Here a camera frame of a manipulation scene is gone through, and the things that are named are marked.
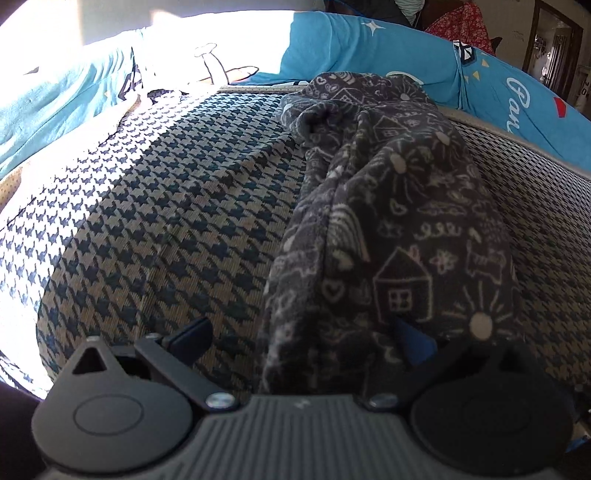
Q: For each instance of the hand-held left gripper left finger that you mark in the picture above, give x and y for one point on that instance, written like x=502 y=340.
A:
x=194 y=338

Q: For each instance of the dark chair back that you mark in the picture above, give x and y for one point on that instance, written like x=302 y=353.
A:
x=496 y=44

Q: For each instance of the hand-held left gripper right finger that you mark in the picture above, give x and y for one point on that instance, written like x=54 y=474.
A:
x=418 y=346

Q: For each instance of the red floral cloth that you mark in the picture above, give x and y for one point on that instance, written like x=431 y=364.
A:
x=461 y=25

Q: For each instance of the houndstooth sofa seat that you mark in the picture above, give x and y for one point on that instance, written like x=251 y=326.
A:
x=161 y=207

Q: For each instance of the blue cushion with white star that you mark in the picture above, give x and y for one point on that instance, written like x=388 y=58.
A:
x=332 y=50

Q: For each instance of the grey patterned fleece jacket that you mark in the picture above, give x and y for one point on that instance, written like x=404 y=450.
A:
x=392 y=221

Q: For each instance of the blue cushion with airplane print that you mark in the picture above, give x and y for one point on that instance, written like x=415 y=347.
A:
x=55 y=101

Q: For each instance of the wooden door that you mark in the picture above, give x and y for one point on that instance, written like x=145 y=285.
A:
x=554 y=50

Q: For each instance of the blue cushion with white script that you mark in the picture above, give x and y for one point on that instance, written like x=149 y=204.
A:
x=521 y=92

